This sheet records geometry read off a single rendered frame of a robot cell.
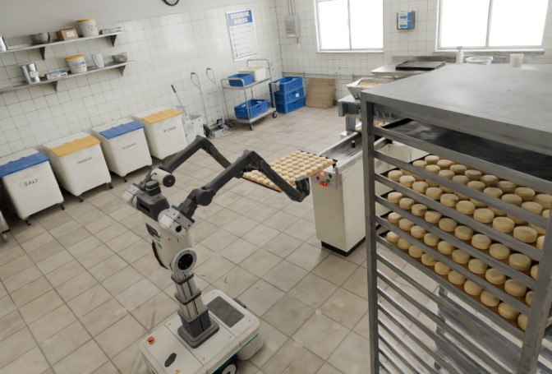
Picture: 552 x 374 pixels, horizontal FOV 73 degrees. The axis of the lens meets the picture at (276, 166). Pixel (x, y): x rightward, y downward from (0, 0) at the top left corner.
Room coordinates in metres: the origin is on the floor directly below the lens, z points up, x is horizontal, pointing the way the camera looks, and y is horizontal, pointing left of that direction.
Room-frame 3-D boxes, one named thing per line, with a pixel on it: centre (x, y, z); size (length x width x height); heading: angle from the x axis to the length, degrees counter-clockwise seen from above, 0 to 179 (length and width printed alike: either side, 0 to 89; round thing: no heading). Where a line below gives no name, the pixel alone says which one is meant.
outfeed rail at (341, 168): (3.21, -1.20, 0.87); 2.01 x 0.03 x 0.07; 131
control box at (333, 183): (2.67, -0.37, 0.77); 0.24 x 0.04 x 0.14; 41
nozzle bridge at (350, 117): (3.25, -1.02, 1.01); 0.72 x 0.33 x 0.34; 41
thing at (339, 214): (2.91, -0.65, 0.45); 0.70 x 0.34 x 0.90; 131
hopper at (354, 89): (3.25, -1.02, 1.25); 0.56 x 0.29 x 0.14; 41
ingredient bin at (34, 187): (4.36, 3.14, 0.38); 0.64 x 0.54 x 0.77; 46
